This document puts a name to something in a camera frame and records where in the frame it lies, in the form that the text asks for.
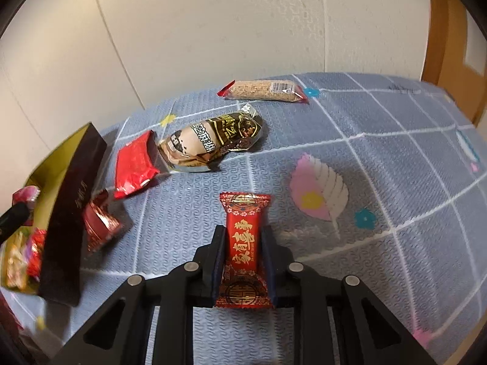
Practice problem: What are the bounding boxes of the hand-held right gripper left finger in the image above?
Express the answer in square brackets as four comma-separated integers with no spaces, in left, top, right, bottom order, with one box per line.
[49,225,226,365]

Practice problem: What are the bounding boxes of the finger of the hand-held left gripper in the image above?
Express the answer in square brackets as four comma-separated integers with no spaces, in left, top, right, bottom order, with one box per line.
[0,201,32,244]

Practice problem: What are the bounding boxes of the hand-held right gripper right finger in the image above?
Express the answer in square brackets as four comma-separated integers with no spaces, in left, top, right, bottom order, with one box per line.
[261,225,438,365]

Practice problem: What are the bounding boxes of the pink candy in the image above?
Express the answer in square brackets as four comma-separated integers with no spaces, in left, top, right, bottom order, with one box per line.
[12,185,42,208]

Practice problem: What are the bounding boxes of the red gold-print candy packet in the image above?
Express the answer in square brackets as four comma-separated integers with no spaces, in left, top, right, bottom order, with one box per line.
[213,193,275,309]

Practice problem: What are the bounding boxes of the red patterned candy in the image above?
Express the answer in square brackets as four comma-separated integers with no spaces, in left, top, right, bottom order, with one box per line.
[25,228,48,276]

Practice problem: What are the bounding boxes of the yellow snack packet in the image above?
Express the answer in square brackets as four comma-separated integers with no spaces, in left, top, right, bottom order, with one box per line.
[0,232,39,293]

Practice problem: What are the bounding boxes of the gold tin box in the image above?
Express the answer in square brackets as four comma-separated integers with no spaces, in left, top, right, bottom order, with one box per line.
[0,122,108,307]

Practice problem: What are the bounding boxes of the dark red snack packet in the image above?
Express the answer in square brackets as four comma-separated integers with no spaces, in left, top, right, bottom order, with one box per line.
[83,190,126,253]

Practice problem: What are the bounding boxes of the brown sesame snack packet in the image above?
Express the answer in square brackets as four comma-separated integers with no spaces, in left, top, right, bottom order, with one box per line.
[158,103,264,173]

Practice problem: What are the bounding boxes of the plain red snack packet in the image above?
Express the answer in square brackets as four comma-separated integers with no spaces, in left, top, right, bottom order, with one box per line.
[114,130,160,199]

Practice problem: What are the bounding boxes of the blue patterned tablecloth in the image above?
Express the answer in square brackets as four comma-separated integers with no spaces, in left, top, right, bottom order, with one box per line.
[0,71,487,365]

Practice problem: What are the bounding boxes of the clear sesame bar packet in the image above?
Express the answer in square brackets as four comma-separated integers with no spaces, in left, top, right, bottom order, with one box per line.
[217,79,309,105]

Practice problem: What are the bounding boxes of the wooden door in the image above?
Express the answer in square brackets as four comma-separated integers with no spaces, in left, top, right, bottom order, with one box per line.
[420,0,487,124]

